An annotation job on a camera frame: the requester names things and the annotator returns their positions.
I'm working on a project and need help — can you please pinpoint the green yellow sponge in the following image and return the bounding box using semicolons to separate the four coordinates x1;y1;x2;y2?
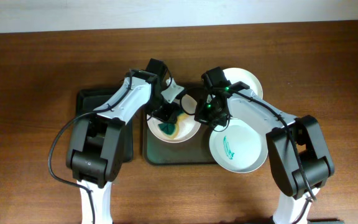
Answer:
158;113;188;139

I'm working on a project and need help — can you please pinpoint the white plate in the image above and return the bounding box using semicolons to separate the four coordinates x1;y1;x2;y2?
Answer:
146;95;201;143
209;119;268;173
223;68;264;98

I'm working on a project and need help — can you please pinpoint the small black tray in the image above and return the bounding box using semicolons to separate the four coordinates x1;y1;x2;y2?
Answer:
76;87;134;163

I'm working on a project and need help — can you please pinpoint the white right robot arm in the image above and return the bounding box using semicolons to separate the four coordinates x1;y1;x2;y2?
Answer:
195;67;334;223

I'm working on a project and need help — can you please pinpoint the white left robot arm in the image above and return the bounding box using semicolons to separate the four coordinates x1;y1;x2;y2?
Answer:
66;58;184;223

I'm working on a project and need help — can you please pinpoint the large dark serving tray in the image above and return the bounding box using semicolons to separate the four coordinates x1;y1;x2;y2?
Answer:
142;115;216;166

